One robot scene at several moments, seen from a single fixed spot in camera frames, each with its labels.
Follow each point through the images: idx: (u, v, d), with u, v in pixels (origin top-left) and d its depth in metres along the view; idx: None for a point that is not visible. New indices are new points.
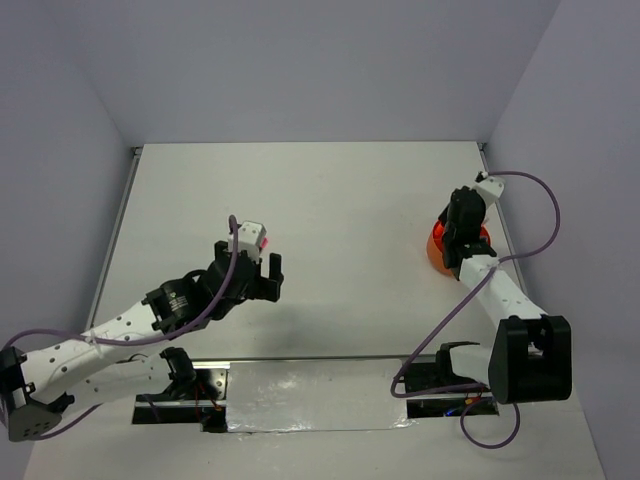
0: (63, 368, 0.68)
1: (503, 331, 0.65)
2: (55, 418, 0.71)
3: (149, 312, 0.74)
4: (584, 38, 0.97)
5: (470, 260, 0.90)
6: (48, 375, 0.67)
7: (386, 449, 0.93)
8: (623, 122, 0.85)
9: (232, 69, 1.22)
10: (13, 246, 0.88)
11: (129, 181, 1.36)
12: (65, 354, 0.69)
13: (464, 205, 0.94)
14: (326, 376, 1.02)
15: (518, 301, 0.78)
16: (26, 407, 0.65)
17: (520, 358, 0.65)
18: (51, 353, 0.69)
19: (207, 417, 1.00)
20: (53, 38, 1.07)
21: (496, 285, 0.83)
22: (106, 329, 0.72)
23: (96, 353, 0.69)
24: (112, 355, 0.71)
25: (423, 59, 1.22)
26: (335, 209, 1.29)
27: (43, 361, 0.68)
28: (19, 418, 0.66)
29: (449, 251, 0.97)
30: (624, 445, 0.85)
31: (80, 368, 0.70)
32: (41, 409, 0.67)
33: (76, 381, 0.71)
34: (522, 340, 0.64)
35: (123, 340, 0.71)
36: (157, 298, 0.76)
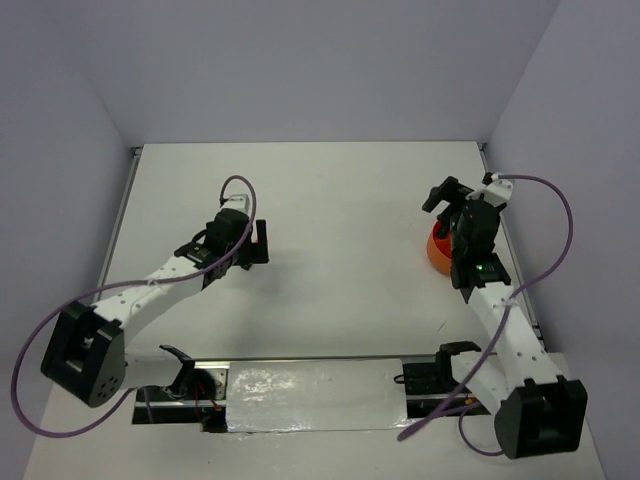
0: (137, 304, 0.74)
1: (517, 396, 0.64)
2: (120, 370, 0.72)
3: (186, 260, 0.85)
4: (585, 38, 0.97)
5: (484, 291, 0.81)
6: (127, 310, 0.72)
7: (386, 449, 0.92)
8: (625, 122, 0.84)
9: (232, 69, 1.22)
10: (13, 246, 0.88)
11: (129, 181, 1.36)
12: (131, 296, 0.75)
13: (479, 221, 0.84)
14: (325, 376, 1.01)
15: (533, 357, 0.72)
16: (119, 337, 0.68)
17: (533, 420, 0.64)
18: (118, 299, 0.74)
19: (208, 417, 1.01)
20: (53, 37, 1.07)
21: (513, 334, 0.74)
22: (158, 276, 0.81)
23: (159, 288, 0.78)
24: (170, 294, 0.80)
25: (425, 59, 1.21)
26: (335, 210, 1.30)
27: (115, 304, 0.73)
28: (109, 359, 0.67)
29: (458, 271, 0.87)
30: (625, 446, 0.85)
31: (150, 305, 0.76)
32: (120, 348, 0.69)
33: (141, 323, 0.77)
34: (535, 405, 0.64)
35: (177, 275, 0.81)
36: (185, 250, 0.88)
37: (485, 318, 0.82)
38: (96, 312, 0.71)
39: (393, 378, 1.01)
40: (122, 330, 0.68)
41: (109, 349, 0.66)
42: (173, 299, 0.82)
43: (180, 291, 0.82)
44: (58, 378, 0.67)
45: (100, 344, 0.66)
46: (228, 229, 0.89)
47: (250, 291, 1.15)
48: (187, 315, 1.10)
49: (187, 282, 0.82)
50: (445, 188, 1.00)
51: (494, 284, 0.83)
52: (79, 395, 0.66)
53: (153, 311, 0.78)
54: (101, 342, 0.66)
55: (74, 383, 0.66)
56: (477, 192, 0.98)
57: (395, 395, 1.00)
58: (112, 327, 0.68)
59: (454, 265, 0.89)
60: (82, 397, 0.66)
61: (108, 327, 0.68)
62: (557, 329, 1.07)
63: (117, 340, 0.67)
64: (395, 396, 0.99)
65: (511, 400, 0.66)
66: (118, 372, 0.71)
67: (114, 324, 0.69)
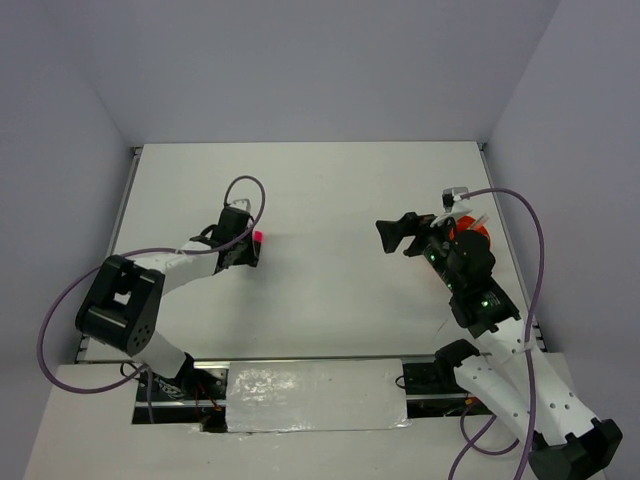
0: (170, 263, 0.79)
1: (565, 458, 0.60)
2: (152, 323, 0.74)
3: (201, 242, 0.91)
4: (584, 38, 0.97)
5: (499, 337, 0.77)
6: (162, 265, 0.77)
7: (387, 449, 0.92)
8: (625, 122, 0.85)
9: (232, 69, 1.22)
10: (13, 246, 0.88)
11: (129, 181, 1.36)
12: (164, 257, 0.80)
13: (475, 256, 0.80)
14: (325, 376, 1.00)
15: (566, 405, 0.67)
16: (158, 283, 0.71)
17: (578, 472, 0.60)
18: (152, 258, 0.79)
19: (208, 417, 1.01)
20: (52, 37, 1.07)
21: (542, 387, 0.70)
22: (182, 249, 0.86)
23: (187, 255, 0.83)
24: (193, 265, 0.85)
25: (424, 59, 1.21)
26: (335, 209, 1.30)
27: (149, 261, 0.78)
28: (148, 305, 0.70)
29: (462, 309, 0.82)
30: (625, 446, 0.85)
31: (179, 267, 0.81)
32: (156, 297, 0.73)
33: (169, 284, 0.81)
34: (581, 460, 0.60)
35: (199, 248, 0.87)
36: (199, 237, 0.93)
37: (504, 361, 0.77)
38: (134, 265, 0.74)
39: (394, 378, 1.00)
40: (162, 276, 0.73)
41: (153, 290, 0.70)
42: (193, 272, 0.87)
43: (199, 266, 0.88)
44: (93, 326, 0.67)
45: (144, 287, 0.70)
46: (236, 220, 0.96)
47: (250, 290, 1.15)
48: (187, 315, 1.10)
49: (205, 256, 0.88)
50: (404, 226, 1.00)
51: (505, 322, 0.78)
52: (115, 340, 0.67)
53: (179, 277, 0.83)
54: (145, 284, 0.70)
55: (111, 328, 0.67)
56: (443, 218, 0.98)
57: (395, 395, 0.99)
58: (153, 272, 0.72)
59: (456, 303, 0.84)
60: (119, 341, 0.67)
61: (150, 272, 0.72)
62: (557, 329, 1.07)
63: (159, 284, 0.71)
64: (396, 395, 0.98)
65: (552, 453, 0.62)
66: (151, 324, 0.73)
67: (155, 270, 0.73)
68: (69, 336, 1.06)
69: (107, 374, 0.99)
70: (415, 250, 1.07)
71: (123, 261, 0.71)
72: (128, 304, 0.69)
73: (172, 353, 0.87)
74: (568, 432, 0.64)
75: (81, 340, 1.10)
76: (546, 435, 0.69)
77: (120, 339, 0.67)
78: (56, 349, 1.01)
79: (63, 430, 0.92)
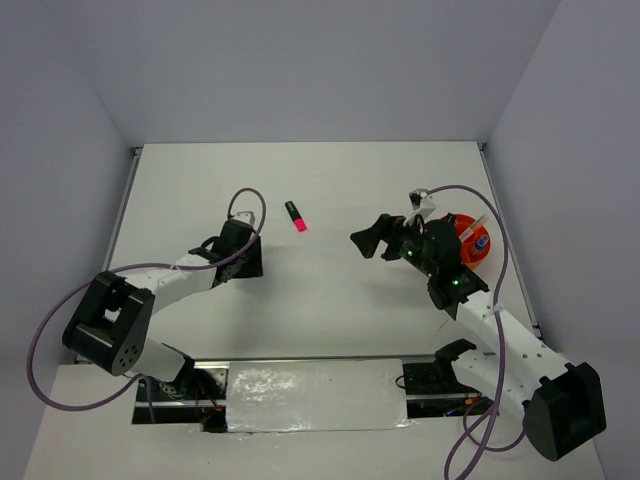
0: (162, 280, 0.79)
1: (543, 401, 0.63)
2: (141, 344, 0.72)
3: (200, 255, 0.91)
4: (584, 39, 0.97)
5: (467, 305, 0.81)
6: (154, 283, 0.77)
7: (387, 448, 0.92)
8: (624, 123, 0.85)
9: (232, 70, 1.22)
10: (13, 247, 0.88)
11: (129, 181, 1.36)
12: (157, 274, 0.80)
13: (441, 240, 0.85)
14: (325, 376, 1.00)
15: (538, 354, 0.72)
16: (146, 304, 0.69)
17: (561, 417, 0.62)
18: (145, 275, 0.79)
19: (207, 417, 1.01)
20: (52, 37, 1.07)
21: (515, 344, 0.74)
22: (178, 264, 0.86)
23: (181, 271, 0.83)
24: (189, 281, 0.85)
25: (423, 60, 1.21)
26: (335, 209, 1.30)
27: (142, 278, 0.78)
28: (136, 325, 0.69)
29: (438, 292, 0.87)
30: (624, 445, 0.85)
31: (172, 285, 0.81)
32: (146, 317, 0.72)
33: (161, 302, 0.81)
34: (559, 402, 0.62)
35: (195, 264, 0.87)
36: (198, 251, 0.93)
37: (478, 330, 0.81)
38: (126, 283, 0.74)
39: (394, 378, 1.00)
40: (152, 296, 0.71)
41: (141, 310, 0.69)
42: (188, 288, 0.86)
43: (196, 282, 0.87)
44: (80, 343, 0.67)
45: (132, 306, 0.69)
46: (236, 233, 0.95)
47: (250, 290, 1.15)
48: (187, 315, 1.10)
49: (202, 272, 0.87)
50: (380, 228, 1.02)
51: (474, 295, 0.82)
52: (102, 359, 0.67)
53: (172, 294, 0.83)
54: (133, 305, 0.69)
55: (97, 347, 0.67)
56: (412, 215, 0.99)
57: (395, 394, 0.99)
58: (142, 293, 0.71)
59: (432, 288, 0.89)
60: (104, 360, 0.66)
61: (139, 292, 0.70)
62: (556, 329, 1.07)
63: (147, 304, 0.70)
64: (396, 395, 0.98)
65: (534, 405, 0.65)
66: (139, 345, 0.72)
67: (145, 290, 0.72)
68: None
69: (107, 374, 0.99)
70: (391, 254, 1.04)
71: (113, 279, 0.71)
72: (116, 324, 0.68)
73: (172, 356, 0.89)
74: (543, 377, 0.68)
75: None
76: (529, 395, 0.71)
77: (104, 360, 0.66)
78: (56, 349, 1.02)
79: (63, 430, 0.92)
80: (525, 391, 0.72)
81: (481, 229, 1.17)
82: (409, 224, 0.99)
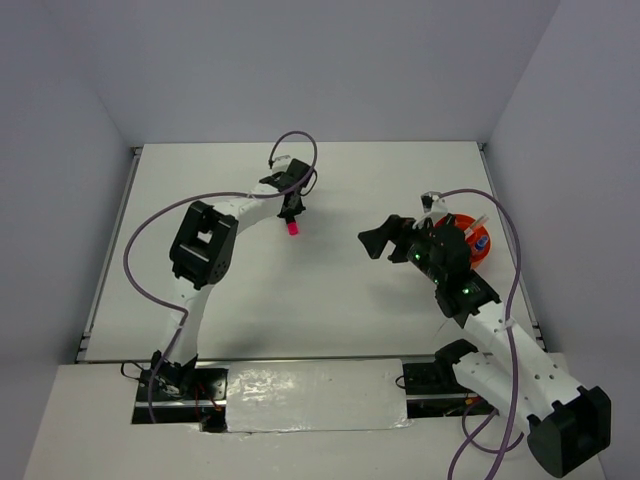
0: (242, 208, 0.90)
1: (555, 427, 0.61)
2: (228, 260, 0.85)
3: (270, 185, 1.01)
4: (583, 40, 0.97)
5: (479, 317, 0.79)
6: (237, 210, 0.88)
7: (387, 449, 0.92)
8: (623, 123, 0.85)
9: (232, 70, 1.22)
10: (13, 247, 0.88)
11: (129, 181, 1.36)
12: (237, 202, 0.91)
13: (450, 246, 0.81)
14: (326, 376, 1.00)
15: (550, 375, 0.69)
16: (234, 225, 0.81)
17: (570, 441, 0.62)
18: (227, 203, 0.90)
19: (207, 417, 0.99)
20: (53, 36, 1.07)
21: (526, 361, 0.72)
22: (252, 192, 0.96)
23: (256, 200, 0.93)
24: (261, 208, 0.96)
25: (424, 60, 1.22)
26: (335, 208, 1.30)
27: (225, 206, 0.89)
28: (227, 243, 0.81)
29: (446, 300, 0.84)
30: (624, 445, 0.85)
31: (250, 212, 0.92)
32: (232, 240, 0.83)
33: (242, 225, 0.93)
34: (569, 425, 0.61)
35: (266, 193, 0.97)
36: (268, 180, 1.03)
37: (489, 341, 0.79)
38: (213, 210, 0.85)
39: (394, 378, 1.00)
40: (237, 222, 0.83)
41: (230, 233, 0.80)
42: (260, 214, 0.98)
43: (266, 207, 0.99)
44: (183, 259, 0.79)
45: (222, 231, 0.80)
46: (302, 168, 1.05)
47: (251, 290, 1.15)
48: None
49: (271, 200, 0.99)
50: (388, 229, 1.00)
51: (486, 306, 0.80)
52: (199, 272, 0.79)
53: (250, 218, 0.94)
54: (223, 229, 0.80)
55: (196, 262, 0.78)
56: (422, 219, 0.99)
57: (395, 395, 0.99)
58: (228, 219, 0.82)
59: (440, 296, 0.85)
60: (204, 271, 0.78)
61: (226, 218, 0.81)
62: (556, 330, 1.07)
63: (234, 227, 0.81)
64: (396, 395, 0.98)
65: (542, 426, 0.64)
66: (227, 261, 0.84)
67: (230, 216, 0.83)
68: (69, 336, 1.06)
69: (107, 374, 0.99)
70: (398, 257, 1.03)
71: (204, 206, 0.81)
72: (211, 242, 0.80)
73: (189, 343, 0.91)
74: (554, 399, 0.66)
75: (81, 340, 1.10)
76: (537, 411, 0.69)
77: (203, 270, 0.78)
78: (56, 349, 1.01)
79: (63, 429, 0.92)
80: (531, 406, 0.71)
81: (481, 229, 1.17)
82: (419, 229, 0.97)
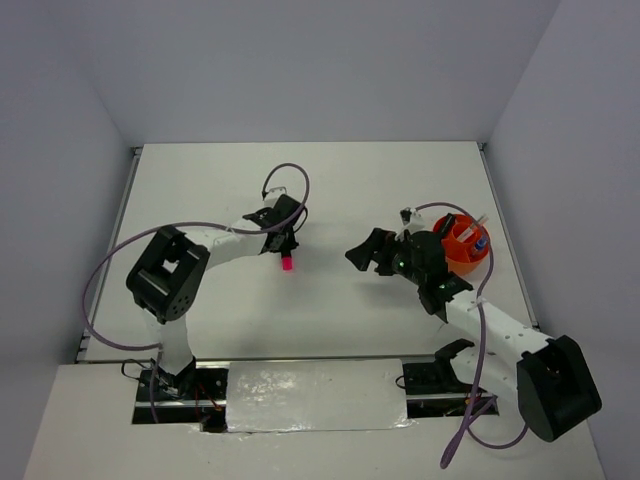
0: (218, 240, 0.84)
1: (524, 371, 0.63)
2: (192, 297, 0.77)
3: (252, 222, 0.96)
4: (584, 39, 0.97)
5: (453, 301, 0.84)
6: (211, 240, 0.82)
7: (387, 449, 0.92)
8: (623, 123, 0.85)
9: (232, 70, 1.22)
10: (13, 247, 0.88)
11: (129, 181, 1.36)
12: (214, 234, 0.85)
13: (426, 246, 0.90)
14: (326, 376, 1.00)
15: (519, 333, 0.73)
16: (203, 258, 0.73)
17: (545, 385, 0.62)
18: (203, 232, 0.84)
19: (208, 417, 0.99)
20: (53, 37, 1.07)
21: (496, 326, 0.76)
22: (233, 226, 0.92)
23: (235, 235, 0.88)
24: (240, 244, 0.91)
25: (424, 60, 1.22)
26: (335, 208, 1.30)
27: (199, 235, 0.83)
28: (192, 276, 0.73)
29: (428, 297, 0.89)
30: (624, 445, 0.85)
31: (224, 247, 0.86)
32: (201, 273, 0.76)
33: (213, 260, 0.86)
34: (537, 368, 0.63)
35: (247, 229, 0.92)
36: (251, 218, 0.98)
37: (465, 324, 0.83)
38: (185, 237, 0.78)
39: (394, 378, 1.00)
40: (208, 253, 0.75)
41: (198, 265, 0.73)
42: (236, 252, 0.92)
43: (246, 245, 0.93)
44: (140, 287, 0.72)
45: (189, 260, 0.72)
46: (290, 207, 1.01)
47: (251, 290, 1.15)
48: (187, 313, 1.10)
49: (253, 238, 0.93)
50: (373, 241, 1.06)
51: (460, 294, 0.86)
52: (156, 306, 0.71)
53: (225, 253, 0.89)
54: (190, 259, 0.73)
55: (155, 293, 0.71)
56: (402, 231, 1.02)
57: (395, 394, 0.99)
58: (200, 249, 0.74)
59: (422, 295, 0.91)
60: (160, 306, 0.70)
61: (197, 249, 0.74)
62: (556, 330, 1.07)
63: (204, 260, 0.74)
64: (396, 395, 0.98)
65: (519, 379, 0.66)
66: (192, 296, 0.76)
67: (202, 247, 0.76)
68: (69, 336, 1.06)
69: (107, 373, 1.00)
70: (386, 269, 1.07)
71: (175, 233, 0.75)
72: (175, 273, 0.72)
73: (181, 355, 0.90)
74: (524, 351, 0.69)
75: (81, 340, 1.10)
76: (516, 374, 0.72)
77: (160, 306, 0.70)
78: (56, 348, 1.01)
79: (63, 430, 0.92)
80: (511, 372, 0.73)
81: None
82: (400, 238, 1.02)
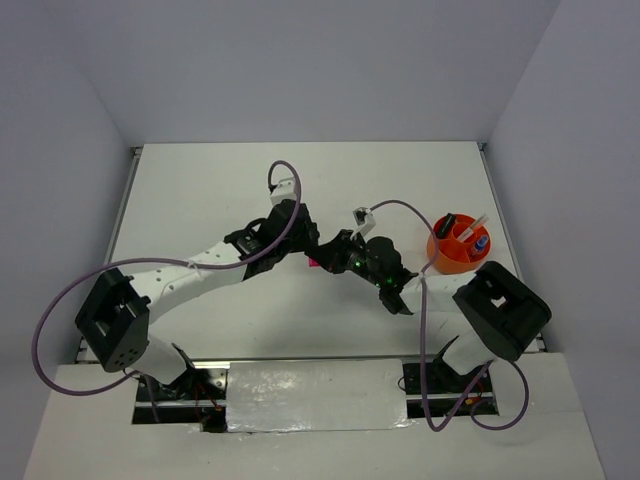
0: (170, 285, 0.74)
1: (460, 298, 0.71)
2: (141, 346, 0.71)
3: (235, 247, 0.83)
4: (584, 40, 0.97)
5: (404, 288, 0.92)
6: (160, 288, 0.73)
7: (387, 449, 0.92)
8: (623, 123, 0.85)
9: (233, 72, 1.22)
10: (13, 248, 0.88)
11: (129, 181, 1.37)
12: (169, 275, 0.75)
13: (384, 254, 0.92)
14: (326, 376, 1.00)
15: (454, 279, 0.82)
16: (142, 315, 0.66)
17: (483, 306, 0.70)
18: (155, 274, 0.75)
19: (208, 417, 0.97)
20: (53, 38, 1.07)
21: (433, 285, 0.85)
22: (201, 258, 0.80)
23: (197, 274, 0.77)
24: (206, 281, 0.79)
25: (424, 60, 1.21)
26: (336, 208, 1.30)
27: (150, 280, 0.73)
28: (131, 334, 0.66)
29: (390, 299, 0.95)
30: (623, 444, 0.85)
31: (183, 288, 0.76)
32: (145, 327, 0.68)
33: (174, 301, 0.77)
34: (473, 294, 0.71)
35: (220, 262, 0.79)
36: (236, 238, 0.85)
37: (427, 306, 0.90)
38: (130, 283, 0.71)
39: (394, 378, 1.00)
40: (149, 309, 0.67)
41: (134, 324, 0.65)
42: (208, 286, 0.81)
43: (218, 280, 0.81)
44: (86, 334, 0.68)
45: (126, 317, 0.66)
46: (283, 223, 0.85)
47: (249, 290, 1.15)
48: (186, 314, 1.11)
49: (225, 271, 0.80)
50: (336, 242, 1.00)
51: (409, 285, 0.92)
52: (98, 354, 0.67)
53: (190, 292, 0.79)
54: (127, 315, 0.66)
55: (98, 341, 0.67)
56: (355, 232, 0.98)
57: (395, 395, 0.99)
58: (140, 304, 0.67)
59: (383, 298, 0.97)
60: (101, 358, 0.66)
61: (137, 303, 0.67)
62: (556, 330, 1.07)
63: (143, 317, 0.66)
64: (396, 395, 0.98)
65: (465, 313, 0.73)
66: (140, 346, 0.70)
67: (145, 301, 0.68)
68: (70, 336, 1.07)
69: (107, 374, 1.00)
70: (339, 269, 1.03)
71: (116, 280, 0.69)
72: (115, 325, 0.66)
73: (172, 360, 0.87)
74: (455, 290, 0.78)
75: (81, 340, 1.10)
76: None
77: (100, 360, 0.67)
78: (56, 348, 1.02)
79: (63, 429, 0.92)
80: None
81: (481, 230, 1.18)
82: (353, 239, 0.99)
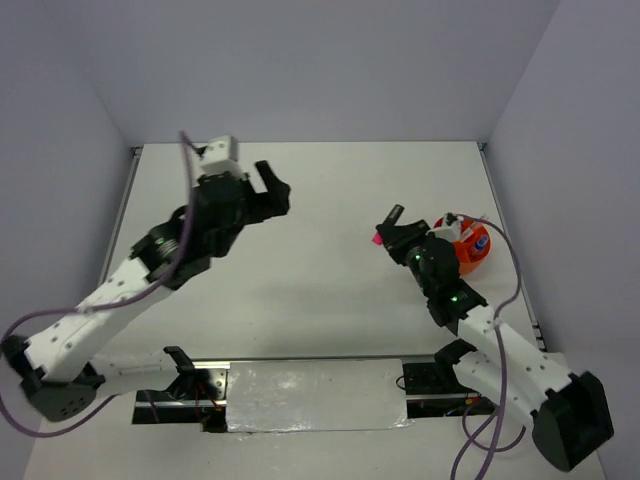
0: (67, 344, 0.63)
1: (544, 406, 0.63)
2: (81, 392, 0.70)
3: (142, 263, 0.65)
4: (584, 39, 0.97)
5: (467, 319, 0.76)
6: (53, 353, 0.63)
7: (387, 449, 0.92)
8: (623, 121, 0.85)
9: (232, 71, 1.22)
10: (13, 248, 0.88)
11: (129, 181, 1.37)
12: (66, 330, 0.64)
13: (440, 257, 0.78)
14: (326, 376, 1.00)
15: (541, 365, 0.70)
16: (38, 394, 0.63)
17: (570, 426, 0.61)
18: (51, 332, 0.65)
19: (208, 417, 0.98)
20: (53, 37, 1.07)
21: (513, 353, 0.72)
22: (102, 292, 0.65)
23: (94, 321, 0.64)
24: (115, 318, 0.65)
25: (424, 60, 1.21)
26: (336, 208, 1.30)
27: (46, 344, 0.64)
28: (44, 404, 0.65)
29: (437, 308, 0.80)
30: (623, 445, 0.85)
31: (86, 340, 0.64)
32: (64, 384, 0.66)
33: (90, 348, 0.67)
34: (566, 411, 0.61)
35: (120, 297, 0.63)
36: (143, 250, 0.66)
37: (481, 344, 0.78)
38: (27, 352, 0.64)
39: (394, 378, 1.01)
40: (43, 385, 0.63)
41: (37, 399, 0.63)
42: (134, 312, 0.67)
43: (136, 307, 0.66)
44: None
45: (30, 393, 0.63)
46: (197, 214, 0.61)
47: (249, 289, 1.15)
48: (186, 314, 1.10)
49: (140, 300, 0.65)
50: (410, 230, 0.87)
51: (474, 311, 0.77)
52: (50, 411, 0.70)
53: (110, 329, 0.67)
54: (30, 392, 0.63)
55: None
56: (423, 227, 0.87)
57: (395, 395, 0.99)
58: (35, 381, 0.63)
59: (431, 305, 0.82)
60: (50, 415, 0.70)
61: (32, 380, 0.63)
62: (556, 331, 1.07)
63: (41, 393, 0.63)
64: (396, 395, 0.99)
65: (542, 417, 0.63)
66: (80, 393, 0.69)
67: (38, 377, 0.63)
68: None
69: None
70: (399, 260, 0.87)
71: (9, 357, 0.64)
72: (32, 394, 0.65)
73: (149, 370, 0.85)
74: (546, 388, 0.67)
75: None
76: (535, 405, 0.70)
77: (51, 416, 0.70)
78: None
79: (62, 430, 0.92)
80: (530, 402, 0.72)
81: (481, 229, 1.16)
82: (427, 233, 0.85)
